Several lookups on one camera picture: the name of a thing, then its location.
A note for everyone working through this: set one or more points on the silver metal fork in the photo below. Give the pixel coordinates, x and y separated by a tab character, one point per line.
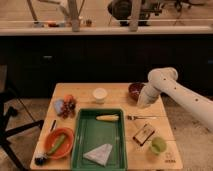
131	117

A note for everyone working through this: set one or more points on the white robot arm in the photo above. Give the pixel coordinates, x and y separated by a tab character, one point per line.
164	80

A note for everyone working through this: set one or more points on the green plastic tray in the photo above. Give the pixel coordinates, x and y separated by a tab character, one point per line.
91	133

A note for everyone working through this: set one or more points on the white cup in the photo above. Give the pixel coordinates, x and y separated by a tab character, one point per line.
99	95

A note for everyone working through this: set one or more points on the dark red bowl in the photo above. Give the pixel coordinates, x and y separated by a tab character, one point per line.
135	89

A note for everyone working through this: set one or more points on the orange fruit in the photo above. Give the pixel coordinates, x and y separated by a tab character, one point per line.
68	98

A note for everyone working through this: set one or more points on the red grape bunch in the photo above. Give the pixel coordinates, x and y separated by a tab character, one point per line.
68	108

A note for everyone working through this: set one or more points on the brown wooden box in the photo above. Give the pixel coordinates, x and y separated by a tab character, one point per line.
144	134

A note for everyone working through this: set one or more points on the black pen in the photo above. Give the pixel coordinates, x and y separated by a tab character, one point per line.
53	126

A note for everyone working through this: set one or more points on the grey folded cloth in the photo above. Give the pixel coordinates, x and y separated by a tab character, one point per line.
99	155

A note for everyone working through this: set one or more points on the wooden table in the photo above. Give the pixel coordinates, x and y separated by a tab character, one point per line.
138	158

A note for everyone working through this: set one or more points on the orange plastic bowl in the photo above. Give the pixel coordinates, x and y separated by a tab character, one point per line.
66	146

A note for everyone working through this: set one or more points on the green cucumber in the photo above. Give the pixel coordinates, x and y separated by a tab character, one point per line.
57	144

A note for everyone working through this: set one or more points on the green cup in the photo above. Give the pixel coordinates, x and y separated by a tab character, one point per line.
158	145

